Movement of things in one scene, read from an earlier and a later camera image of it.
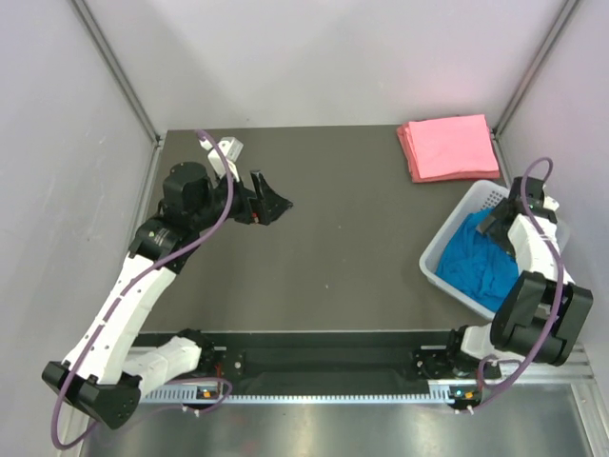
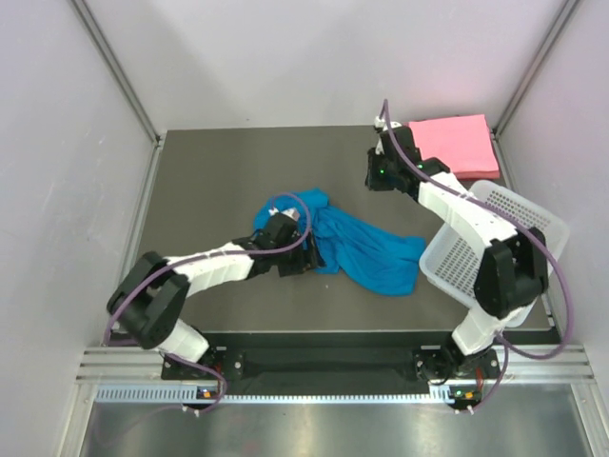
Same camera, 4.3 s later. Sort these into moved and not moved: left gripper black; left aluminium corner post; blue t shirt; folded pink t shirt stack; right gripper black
Moved: left gripper black; blue t shirt; right gripper black
Not moved: left aluminium corner post; folded pink t shirt stack
